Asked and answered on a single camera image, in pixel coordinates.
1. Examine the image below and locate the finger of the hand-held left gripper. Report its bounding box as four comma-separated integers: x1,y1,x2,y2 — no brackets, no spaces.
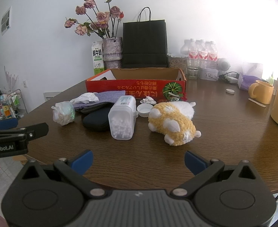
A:
0,118,19,131
0,122,49,145

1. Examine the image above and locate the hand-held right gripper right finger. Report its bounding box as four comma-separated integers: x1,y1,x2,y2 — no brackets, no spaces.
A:
171,150,258,197

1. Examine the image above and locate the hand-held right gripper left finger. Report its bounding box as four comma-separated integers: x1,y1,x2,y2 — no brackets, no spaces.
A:
22,150,106,197

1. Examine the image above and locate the balled clear plastic bag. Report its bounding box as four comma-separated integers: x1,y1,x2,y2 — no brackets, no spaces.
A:
51,101,76,126

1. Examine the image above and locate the dark blue glasses case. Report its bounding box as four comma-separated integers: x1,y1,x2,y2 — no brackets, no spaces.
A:
82,107,113,132

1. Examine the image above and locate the yellow white plush toy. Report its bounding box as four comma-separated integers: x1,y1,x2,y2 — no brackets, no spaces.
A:
148,101,202,146

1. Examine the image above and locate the clear cotton swab container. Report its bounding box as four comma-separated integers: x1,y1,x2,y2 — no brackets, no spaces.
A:
108,96,137,140

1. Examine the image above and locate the white tissue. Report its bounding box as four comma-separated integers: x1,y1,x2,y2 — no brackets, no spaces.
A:
70,93,99,104

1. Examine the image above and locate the purple knitted cloth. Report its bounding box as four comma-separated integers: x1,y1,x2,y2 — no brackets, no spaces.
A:
73,90,126,109

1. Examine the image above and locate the white plastic lid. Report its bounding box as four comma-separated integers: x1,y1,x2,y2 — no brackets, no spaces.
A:
137,103,154,118

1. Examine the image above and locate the red cardboard box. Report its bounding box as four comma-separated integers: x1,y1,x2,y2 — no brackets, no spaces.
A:
85,68,187,103

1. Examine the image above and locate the brown wooden desktop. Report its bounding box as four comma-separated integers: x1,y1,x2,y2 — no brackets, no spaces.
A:
27,72,278,194

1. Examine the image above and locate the white floor grille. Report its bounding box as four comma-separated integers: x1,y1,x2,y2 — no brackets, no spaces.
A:
43,92,59,103

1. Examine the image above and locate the pale dried grass sprig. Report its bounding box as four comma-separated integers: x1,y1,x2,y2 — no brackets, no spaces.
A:
3,66,18,93

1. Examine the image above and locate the crumpled white paper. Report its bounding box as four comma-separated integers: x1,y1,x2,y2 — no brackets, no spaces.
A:
141,96,157,105

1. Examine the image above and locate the flat wooden stick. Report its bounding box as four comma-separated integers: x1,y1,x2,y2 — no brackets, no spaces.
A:
248,98,267,107

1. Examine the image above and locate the clear drinking glass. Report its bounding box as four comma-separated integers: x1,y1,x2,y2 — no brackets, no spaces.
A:
187,66,200,80

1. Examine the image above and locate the white patterned tin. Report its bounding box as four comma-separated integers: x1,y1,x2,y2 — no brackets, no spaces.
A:
199,67,219,81

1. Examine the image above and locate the white power strip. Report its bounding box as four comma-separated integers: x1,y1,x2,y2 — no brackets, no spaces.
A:
219,72,240,84

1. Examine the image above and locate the white green milk carton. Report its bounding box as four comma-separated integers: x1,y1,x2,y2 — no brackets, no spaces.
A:
92,41,105,76

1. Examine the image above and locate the purple tissue pack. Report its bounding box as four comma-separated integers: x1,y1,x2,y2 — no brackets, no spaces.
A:
238,72,263,91

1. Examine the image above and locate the yellow mug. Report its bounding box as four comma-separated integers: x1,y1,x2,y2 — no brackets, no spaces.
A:
248,80,275,104

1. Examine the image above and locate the clear lidded food container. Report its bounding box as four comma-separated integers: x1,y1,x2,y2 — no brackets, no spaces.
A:
167,53,188,68

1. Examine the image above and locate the group of plastic water bottles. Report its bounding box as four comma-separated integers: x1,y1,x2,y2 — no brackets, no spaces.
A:
180,38,219,76

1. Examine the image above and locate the purple textured vase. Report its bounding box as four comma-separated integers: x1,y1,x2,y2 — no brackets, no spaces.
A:
102,37,123,69

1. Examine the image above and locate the white plastic bag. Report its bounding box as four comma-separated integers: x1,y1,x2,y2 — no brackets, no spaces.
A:
242,61,264,77

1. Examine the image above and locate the black paper bag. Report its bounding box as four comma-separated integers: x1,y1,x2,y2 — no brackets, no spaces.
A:
122,7,169,69

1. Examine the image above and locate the dried pink rose bouquet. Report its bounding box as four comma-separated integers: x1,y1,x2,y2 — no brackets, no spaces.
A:
64,0,125,39

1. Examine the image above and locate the wire storage rack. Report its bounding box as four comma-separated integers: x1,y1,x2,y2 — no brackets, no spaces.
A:
0,89,28,123

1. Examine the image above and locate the white round camera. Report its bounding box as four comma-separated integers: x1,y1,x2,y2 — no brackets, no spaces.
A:
217,58,231,71

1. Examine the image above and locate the wall panel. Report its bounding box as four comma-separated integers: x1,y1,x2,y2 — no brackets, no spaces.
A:
1,6,12,33

